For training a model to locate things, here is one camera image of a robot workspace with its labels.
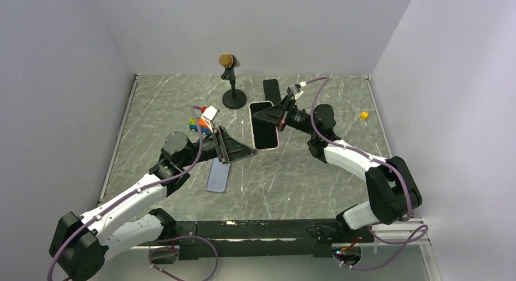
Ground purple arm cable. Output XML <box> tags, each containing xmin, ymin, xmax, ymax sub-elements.
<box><xmin>47</xmin><ymin>106</ymin><xmax>204</xmax><ymax>281</ymax></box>
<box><xmin>304</xmin><ymin>77</ymin><xmax>429</xmax><ymax>245</ymax></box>

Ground small yellow cube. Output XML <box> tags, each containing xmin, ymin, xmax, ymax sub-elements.
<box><xmin>360</xmin><ymin>111</ymin><xmax>369</xmax><ymax>120</ymax></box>

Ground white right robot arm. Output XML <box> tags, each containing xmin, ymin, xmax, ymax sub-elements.
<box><xmin>251</xmin><ymin>95</ymin><xmax>422</xmax><ymax>242</ymax></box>

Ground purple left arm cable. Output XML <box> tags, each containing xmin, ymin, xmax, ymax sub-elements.
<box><xmin>47</xmin><ymin>106</ymin><xmax>204</xmax><ymax>281</ymax></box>

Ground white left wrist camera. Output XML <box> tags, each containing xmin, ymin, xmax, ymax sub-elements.
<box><xmin>201</xmin><ymin>106</ymin><xmax>220</xmax><ymax>129</ymax></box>

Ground black microphone stand with cork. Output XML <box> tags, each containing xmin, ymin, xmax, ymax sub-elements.
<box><xmin>219</xmin><ymin>53</ymin><xmax>247</xmax><ymax>109</ymax></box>

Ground colourful toy car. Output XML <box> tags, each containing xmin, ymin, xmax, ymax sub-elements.
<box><xmin>189</xmin><ymin>117</ymin><xmax>212</xmax><ymax>136</ymax></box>

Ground phone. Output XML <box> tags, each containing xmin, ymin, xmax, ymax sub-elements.
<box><xmin>262</xmin><ymin>79</ymin><xmax>282</xmax><ymax>105</ymax></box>
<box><xmin>248</xmin><ymin>101</ymin><xmax>279</xmax><ymax>150</ymax></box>

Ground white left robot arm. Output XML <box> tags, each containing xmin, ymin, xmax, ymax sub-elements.
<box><xmin>47</xmin><ymin>126</ymin><xmax>257</xmax><ymax>280</ymax></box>

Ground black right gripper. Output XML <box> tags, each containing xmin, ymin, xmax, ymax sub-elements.
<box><xmin>253</xmin><ymin>95</ymin><xmax>318</xmax><ymax>137</ymax></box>

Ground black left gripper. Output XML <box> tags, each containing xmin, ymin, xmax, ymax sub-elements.
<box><xmin>180</xmin><ymin>124</ymin><xmax>258</xmax><ymax>168</ymax></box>

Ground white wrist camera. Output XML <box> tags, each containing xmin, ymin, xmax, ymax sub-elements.
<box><xmin>201</xmin><ymin>106</ymin><xmax>220</xmax><ymax>129</ymax></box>
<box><xmin>287</xmin><ymin>82</ymin><xmax>307</xmax><ymax>100</ymax></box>

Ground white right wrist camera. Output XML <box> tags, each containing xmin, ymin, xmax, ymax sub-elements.
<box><xmin>287</xmin><ymin>82</ymin><xmax>307</xmax><ymax>100</ymax></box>

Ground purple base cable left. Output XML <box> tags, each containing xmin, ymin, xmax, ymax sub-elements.
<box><xmin>148</xmin><ymin>232</ymin><xmax>221</xmax><ymax>281</ymax></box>

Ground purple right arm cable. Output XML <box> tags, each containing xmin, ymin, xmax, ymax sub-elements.
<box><xmin>304</xmin><ymin>77</ymin><xmax>429</xmax><ymax>245</ymax></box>

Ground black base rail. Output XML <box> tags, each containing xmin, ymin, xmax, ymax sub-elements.
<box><xmin>166</xmin><ymin>218</ymin><xmax>374</xmax><ymax>260</ymax></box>

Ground lavender phone case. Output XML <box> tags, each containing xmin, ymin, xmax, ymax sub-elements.
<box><xmin>205</xmin><ymin>159</ymin><xmax>231</xmax><ymax>193</ymax></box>

